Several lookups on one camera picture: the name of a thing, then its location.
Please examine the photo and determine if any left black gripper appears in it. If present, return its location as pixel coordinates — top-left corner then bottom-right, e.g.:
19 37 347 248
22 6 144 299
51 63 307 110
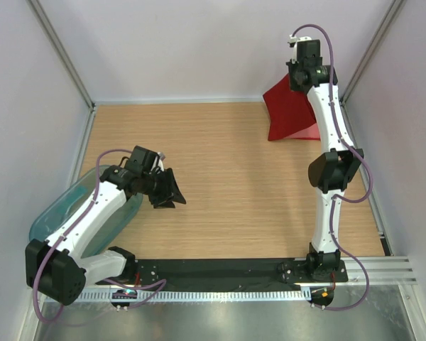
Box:
141 168 185 208

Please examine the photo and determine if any aluminium frame rail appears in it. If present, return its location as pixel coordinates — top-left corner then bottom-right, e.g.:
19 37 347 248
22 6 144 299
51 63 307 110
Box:
340 0 406 106
27 0 95 110

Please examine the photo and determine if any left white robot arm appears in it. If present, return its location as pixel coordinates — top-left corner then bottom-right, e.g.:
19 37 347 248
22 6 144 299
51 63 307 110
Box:
25 146 186 306

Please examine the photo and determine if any teal plastic bin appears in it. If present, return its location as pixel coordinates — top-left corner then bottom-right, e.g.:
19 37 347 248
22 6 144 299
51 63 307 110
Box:
29 166 143 260

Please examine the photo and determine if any slotted cable duct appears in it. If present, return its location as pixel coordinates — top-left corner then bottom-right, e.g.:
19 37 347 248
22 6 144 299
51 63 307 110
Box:
75 287 311 303

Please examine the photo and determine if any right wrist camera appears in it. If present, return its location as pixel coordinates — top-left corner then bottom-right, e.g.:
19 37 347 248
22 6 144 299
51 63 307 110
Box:
288 34 312 63

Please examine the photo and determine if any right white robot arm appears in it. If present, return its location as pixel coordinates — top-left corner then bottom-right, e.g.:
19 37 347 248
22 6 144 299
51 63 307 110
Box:
287 36 364 282

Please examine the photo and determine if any folded pink t shirt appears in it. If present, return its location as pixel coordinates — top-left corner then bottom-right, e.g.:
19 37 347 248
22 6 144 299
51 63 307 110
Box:
288 124 320 141

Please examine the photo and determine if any right aluminium frame rail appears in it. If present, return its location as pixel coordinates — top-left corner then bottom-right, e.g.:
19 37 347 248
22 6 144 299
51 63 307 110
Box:
340 0 406 106

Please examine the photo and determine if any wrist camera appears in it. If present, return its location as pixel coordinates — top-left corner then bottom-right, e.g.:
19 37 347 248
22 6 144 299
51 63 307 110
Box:
151 152 165 173
288 34 312 63

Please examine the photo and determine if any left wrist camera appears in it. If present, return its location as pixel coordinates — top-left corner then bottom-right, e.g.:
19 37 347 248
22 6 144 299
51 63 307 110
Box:
151 152 165 173

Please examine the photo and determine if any dark red t shirt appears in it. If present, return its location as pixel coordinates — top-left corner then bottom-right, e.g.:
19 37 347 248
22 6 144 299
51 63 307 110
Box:
263 75 317 141

